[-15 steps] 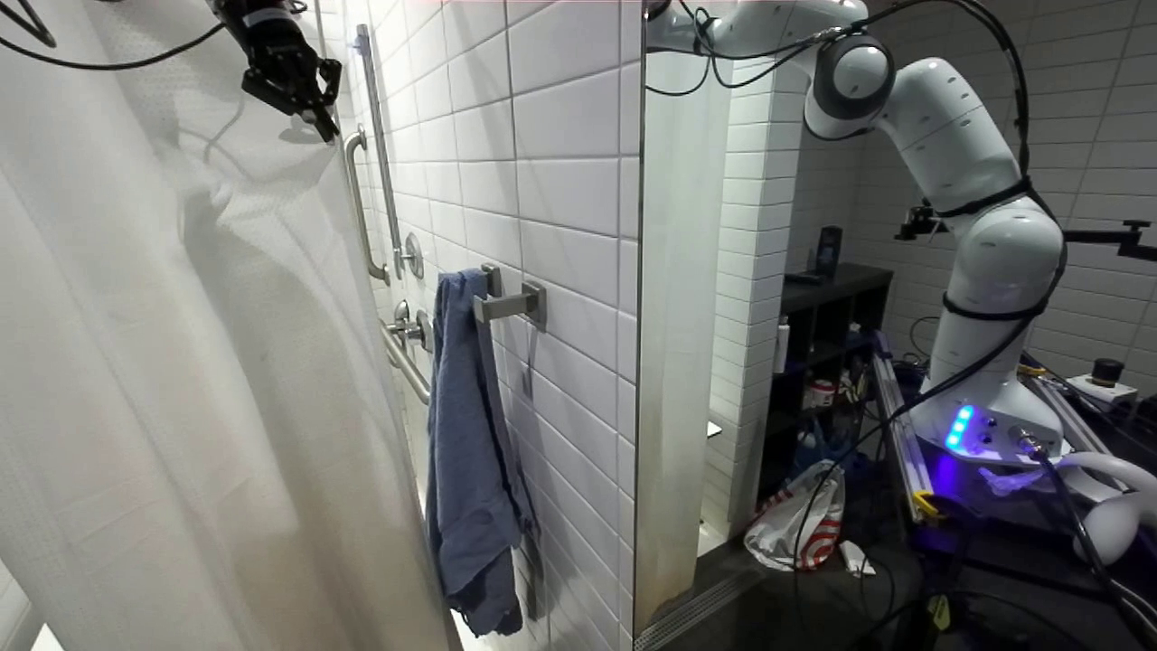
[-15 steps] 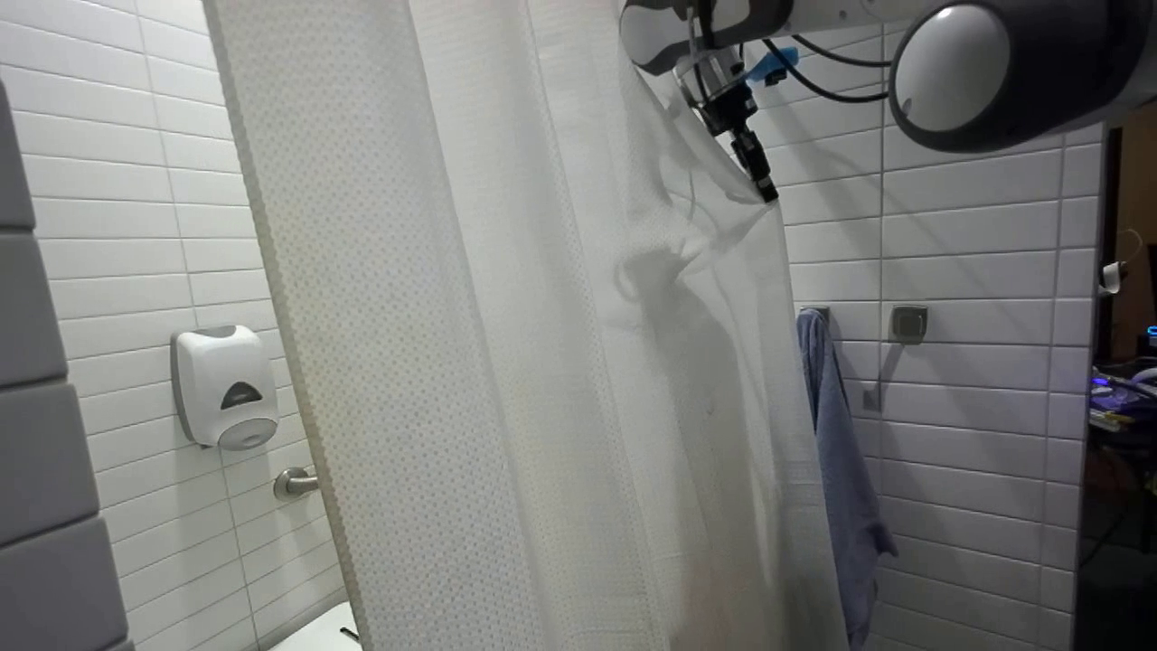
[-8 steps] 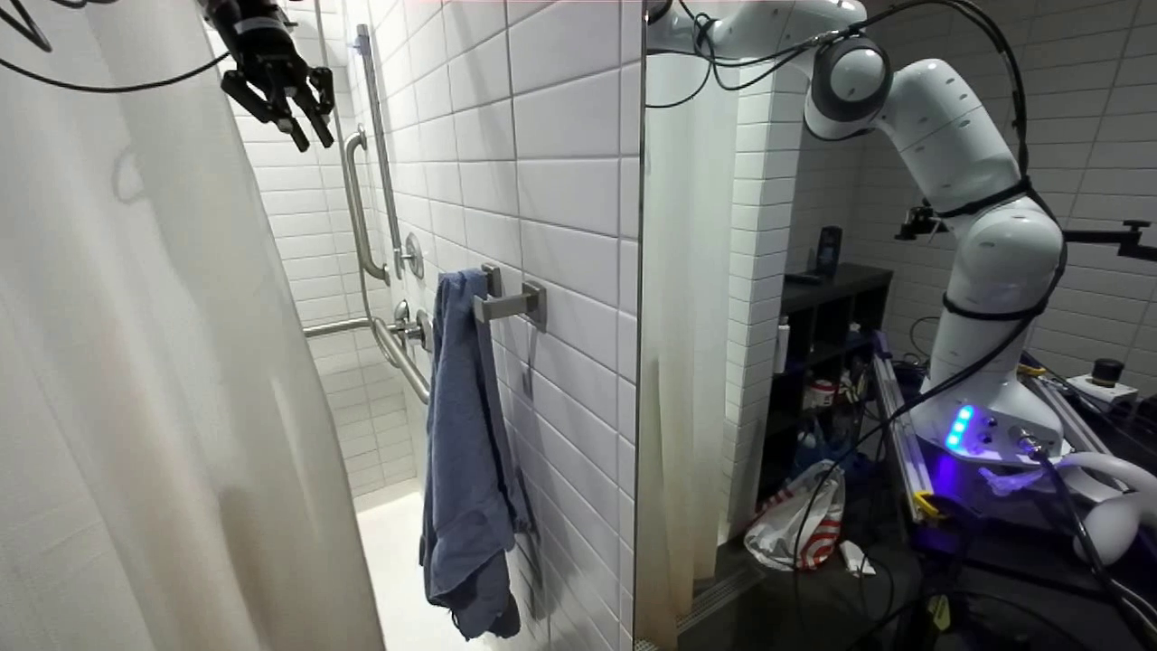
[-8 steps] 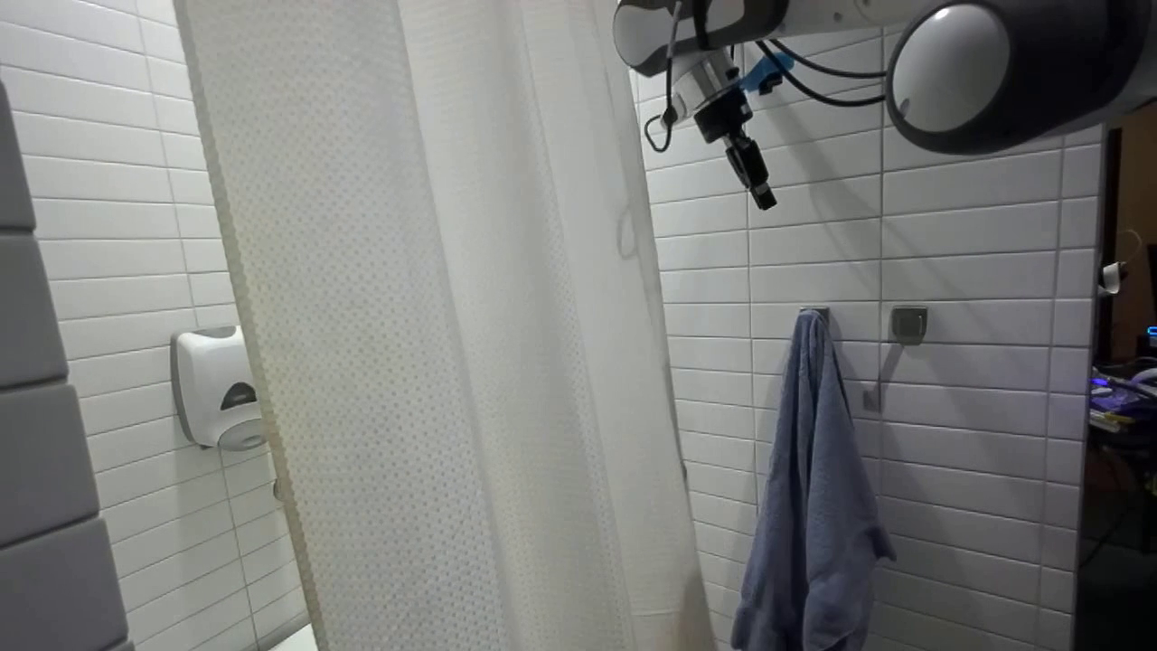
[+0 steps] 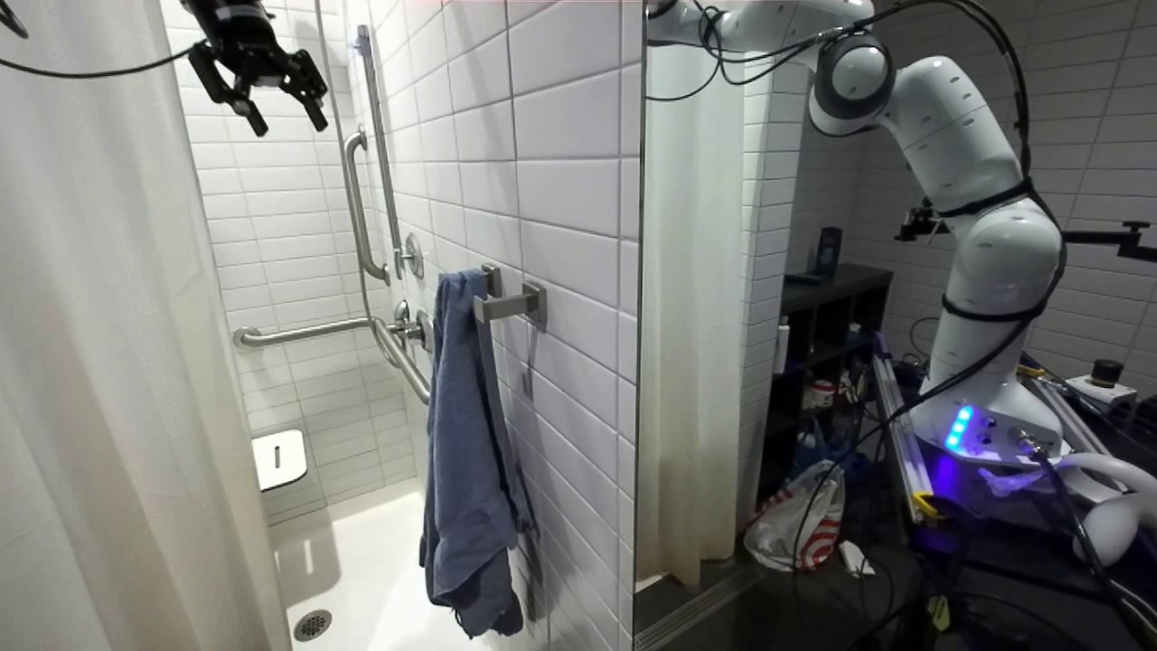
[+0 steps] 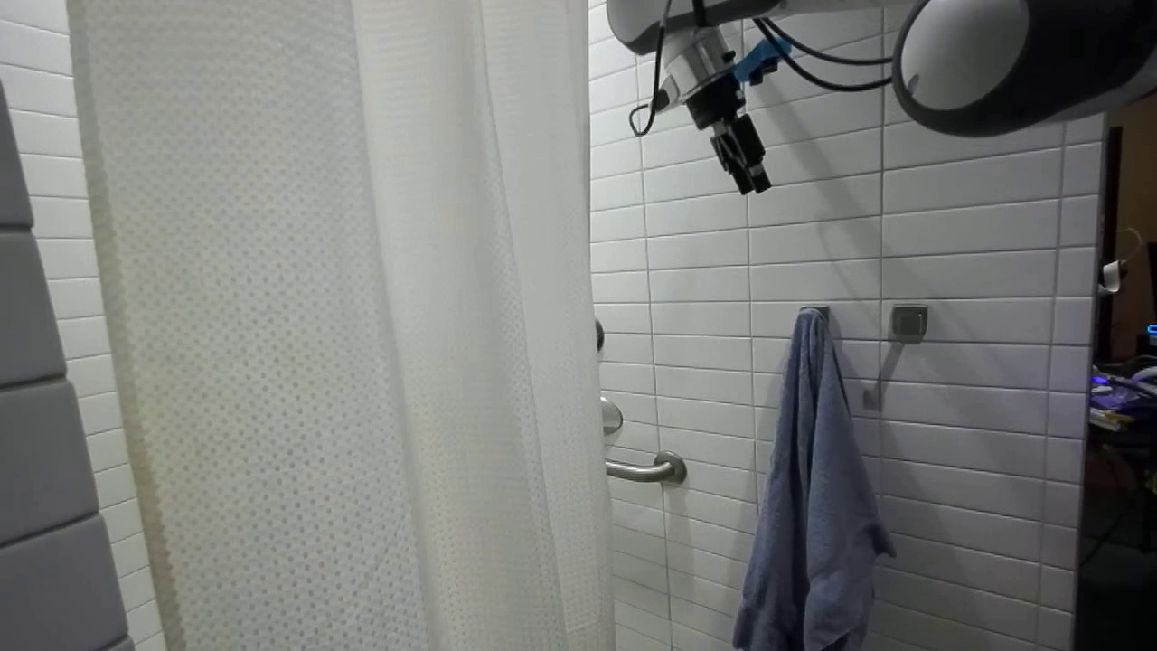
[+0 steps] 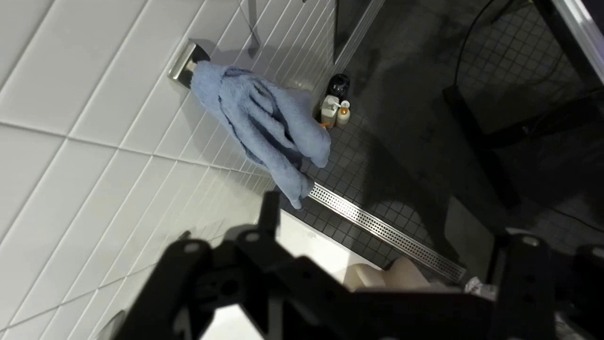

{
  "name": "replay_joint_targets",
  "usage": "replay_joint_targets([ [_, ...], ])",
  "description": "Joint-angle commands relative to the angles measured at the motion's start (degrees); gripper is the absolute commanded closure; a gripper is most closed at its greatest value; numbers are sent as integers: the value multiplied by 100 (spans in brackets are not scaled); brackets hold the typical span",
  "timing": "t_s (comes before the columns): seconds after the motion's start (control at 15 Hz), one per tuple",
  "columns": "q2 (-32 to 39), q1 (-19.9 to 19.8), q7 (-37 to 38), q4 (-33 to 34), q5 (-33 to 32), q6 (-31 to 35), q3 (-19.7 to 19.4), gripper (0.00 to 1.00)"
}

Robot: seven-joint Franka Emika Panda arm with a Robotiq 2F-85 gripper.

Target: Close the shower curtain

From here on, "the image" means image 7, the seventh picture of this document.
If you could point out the metal linear floor drain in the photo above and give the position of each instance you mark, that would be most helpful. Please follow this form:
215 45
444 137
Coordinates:
383 228

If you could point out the metal door frame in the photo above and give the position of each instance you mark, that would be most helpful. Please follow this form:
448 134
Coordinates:
585 30

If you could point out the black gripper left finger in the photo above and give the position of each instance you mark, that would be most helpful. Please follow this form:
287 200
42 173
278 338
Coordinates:
170 283

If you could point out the small orange white bottle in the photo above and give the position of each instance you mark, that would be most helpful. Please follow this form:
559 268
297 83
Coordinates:
344 113

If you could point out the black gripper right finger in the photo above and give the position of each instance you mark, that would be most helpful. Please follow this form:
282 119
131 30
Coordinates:
521 289

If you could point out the blue hanging towel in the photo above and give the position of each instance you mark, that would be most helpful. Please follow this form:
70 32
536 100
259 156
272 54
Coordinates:
265 119

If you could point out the beige rounded object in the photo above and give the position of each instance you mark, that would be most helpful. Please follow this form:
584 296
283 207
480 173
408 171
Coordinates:
397 275

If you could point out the metal wall towel hook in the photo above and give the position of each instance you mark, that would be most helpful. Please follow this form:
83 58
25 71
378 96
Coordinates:
183 62

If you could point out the black metal stand frame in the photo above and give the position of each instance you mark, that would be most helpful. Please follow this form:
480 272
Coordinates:
468 115

